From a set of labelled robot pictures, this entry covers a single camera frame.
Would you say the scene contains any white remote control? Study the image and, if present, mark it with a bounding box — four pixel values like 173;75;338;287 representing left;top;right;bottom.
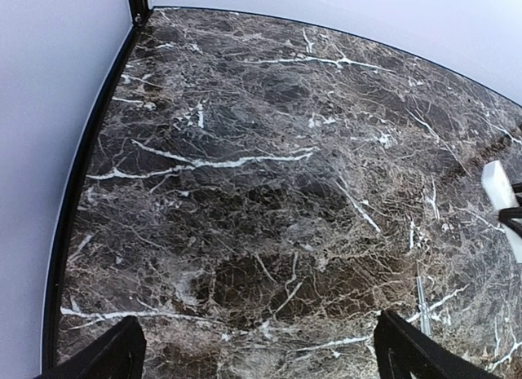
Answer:
481;161;521;263

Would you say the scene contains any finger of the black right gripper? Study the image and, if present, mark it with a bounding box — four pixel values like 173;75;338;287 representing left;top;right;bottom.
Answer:
499;183;522;236

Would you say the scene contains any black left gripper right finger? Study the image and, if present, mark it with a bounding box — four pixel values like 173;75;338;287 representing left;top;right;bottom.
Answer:
374;311;497;379

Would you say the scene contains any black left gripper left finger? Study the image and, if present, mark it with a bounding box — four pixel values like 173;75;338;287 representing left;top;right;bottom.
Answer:
37;315;147;379

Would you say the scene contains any black left corner post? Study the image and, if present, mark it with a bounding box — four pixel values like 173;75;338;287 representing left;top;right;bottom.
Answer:
129;0;149;26

